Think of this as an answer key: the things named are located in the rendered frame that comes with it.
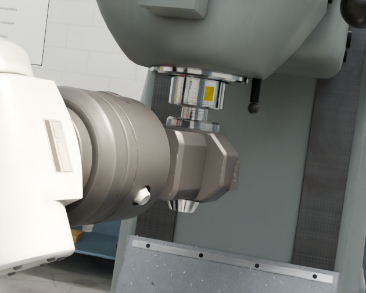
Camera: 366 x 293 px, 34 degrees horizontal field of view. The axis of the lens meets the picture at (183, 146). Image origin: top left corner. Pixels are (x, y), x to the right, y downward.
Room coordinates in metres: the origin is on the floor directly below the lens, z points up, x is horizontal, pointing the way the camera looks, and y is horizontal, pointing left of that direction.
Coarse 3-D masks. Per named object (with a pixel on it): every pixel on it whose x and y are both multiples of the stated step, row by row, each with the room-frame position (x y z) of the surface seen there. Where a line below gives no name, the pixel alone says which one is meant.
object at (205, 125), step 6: (168, 120) 0.51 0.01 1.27; (174, 120) 0.51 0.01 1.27; (180, 120) 0.50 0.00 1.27; (186, 120) 0.50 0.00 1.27; (192, 120) 0.50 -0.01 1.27; (198, 120) 0.50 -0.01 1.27; (180, 126) 0.50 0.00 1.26; (186, 126) 0.50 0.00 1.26; (192, 126) 0.50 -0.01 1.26; (198, 126) 0.50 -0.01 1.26; (204, 126) 0.50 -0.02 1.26; (210, 126) 0.51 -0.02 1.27; (216, 126) 0.51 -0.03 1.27
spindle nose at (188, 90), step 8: (176, 80) 0.51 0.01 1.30; (184, 80) 0.50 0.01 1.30; (192, 80) 0.50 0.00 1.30; (200, 80) 0.50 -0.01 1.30; (208, 80) 0.50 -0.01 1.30; (216, 80) 0.51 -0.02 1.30; (176, 88) 0.51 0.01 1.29; (184, 88) 0.50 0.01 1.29; (192, 88) 0.50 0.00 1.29; (200, 88) 0.50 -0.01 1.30; (216, 88) 0.51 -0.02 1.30; (224, 88) 0.52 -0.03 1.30; (176, 96) 0.51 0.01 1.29; (184, 96) 0.50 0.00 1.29; (192, 96) 0.50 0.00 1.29; (200, 96) 0.50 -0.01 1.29; (216, 96) 0.51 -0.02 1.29; (224, 96) 0.52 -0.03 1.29; (176, 104) 0.52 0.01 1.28; (184, 104) 0.50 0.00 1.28; (192, 104) 0.50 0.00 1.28; (200, 104) 0.50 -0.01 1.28; (208, 104) 0.50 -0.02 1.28; (216, 104) 0.51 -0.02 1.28
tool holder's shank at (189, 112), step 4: (184, 108) 0.52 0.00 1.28; (188, 108) 0.51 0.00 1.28; (192, 108) 0.51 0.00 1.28; (196, 108) 0.51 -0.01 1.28; (200, 108) 0.51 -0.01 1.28; (204, 108) 0.51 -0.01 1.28; (208, 108) 0.51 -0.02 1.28; (184, 112) 0.52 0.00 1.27; (188, 112) 0.51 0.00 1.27; (192, 112) 0.51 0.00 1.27; (196, 112) 0.51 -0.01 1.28; (200, 112) 0.51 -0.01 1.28; (204, 112) 0.52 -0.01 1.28; (184, 116) 0.52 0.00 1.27; (188, 116) 0.51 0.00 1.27; (192, 116) 0.51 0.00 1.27; (196, 116) 0.51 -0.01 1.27; (200, 116) 0.51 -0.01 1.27; (204, 116) 0.52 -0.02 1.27; (204, 120) 0.52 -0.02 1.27
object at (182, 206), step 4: (176, 200) 0.51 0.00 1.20; (180, 200) 0.51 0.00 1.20; (184, 200) 0.51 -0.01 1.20; (168, 204) 0.52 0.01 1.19; (172, 204) 0.51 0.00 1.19; (176, 204) 0.51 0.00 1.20; (180, 204) 0.51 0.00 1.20; (184, 204) 0.51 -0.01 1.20; (188, 204) 0.51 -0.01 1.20; (192, 204) 0.51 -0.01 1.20; (196, 204) 0.52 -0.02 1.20; (172, 208) 0.52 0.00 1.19; (176, 208) 0.51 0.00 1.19; (180, 208) 0.51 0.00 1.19; (184, 208) 0.51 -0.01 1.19; (188, 208) 0.51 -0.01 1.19; (192, 208) 0.51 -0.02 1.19; (196, 208) 0.52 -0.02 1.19; (188, 212) 0.52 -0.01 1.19
